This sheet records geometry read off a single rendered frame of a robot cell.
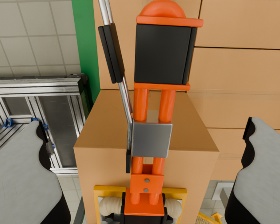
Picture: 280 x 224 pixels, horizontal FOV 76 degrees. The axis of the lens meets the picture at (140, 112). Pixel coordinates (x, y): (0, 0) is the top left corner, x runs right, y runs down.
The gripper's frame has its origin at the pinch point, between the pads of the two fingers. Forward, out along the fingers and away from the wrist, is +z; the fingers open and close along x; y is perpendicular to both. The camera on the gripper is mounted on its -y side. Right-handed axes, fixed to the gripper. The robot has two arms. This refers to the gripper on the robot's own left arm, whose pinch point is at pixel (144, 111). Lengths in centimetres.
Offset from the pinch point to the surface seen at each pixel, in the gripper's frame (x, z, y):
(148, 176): 0.8, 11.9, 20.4
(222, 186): 87, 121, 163
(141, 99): -0.3, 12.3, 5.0
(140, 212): -0.8, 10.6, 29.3
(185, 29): 4.8, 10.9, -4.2
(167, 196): 7, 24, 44
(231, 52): 37, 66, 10
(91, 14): -31, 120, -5
